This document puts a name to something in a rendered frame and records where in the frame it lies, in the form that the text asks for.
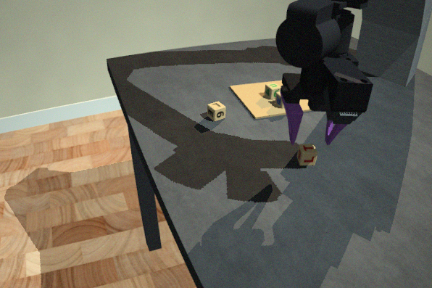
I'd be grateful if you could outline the beige block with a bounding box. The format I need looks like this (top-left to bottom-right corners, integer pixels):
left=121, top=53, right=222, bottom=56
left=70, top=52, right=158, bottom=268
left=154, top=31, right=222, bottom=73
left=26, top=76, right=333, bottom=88
left=265, top=83, right=281, bottom=99
left=297, top=144, right=317, bottom=165
left=275, top=92, right=284, bottom=109
left=207, top=102, right=226, bottom=121

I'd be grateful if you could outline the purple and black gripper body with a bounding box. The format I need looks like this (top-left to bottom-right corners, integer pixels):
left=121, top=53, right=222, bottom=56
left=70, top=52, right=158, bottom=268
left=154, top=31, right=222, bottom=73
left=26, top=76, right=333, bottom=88
left=281, top=52, right=347, bottom=112

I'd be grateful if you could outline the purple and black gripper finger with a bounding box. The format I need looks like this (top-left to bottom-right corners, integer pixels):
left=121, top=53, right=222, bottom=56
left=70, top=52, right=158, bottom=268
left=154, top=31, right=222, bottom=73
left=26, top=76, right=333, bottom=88
left=325, top=120, right=348, bottom=145
left=281, top=93, right=303, bottom=145

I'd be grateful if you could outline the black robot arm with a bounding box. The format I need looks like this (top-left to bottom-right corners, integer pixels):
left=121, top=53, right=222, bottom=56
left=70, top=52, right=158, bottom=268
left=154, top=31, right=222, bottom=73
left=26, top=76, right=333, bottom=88
left=275, top=0, right=373, bottom=124

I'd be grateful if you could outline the tan square mat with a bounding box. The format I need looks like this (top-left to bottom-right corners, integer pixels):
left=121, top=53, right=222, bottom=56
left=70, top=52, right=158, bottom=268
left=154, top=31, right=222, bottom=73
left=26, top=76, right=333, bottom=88
left=230, top=81, right=311, bottom=119

